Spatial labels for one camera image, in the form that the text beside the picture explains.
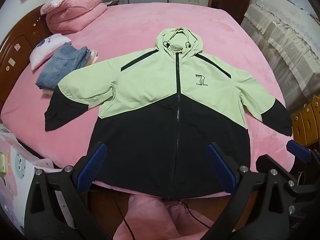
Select pink bed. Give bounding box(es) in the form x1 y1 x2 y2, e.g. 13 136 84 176
0 1 300 188

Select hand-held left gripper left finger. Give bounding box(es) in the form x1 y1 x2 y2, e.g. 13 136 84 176
24 142 111 240

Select white printed cloth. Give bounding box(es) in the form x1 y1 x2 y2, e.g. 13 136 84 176
0 127 54 233

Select green and black hooded jacket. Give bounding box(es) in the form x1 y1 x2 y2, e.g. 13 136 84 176
44 27 293 200

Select cloth-covered furniture with lace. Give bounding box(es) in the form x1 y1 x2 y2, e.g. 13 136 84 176
241 0 320 110

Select yellow wooden drawers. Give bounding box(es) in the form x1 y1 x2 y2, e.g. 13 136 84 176
291 101 320 147

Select wooden headboard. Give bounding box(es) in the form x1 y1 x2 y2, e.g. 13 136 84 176
0 5 54 105

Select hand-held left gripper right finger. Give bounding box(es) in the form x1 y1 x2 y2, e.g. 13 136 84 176
207 142 291 240

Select person's pink fluffy pants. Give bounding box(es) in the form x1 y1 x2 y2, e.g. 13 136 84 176
116 194 214 240

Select folded cream clothes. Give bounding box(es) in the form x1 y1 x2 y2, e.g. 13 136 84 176
41 50 98 93

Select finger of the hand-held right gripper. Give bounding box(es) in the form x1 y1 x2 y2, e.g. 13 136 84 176
286 140 320 165
256 154 304 198

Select black cable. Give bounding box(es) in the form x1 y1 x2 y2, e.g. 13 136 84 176
172 199 210 229

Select folded pink quilt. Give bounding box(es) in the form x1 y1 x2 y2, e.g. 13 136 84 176
45 0 108 34

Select white pillow with blue print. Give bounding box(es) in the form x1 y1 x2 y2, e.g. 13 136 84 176
29 34 72 71

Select folded blue jeans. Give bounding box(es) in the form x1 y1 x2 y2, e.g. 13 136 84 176
35 42 90 90

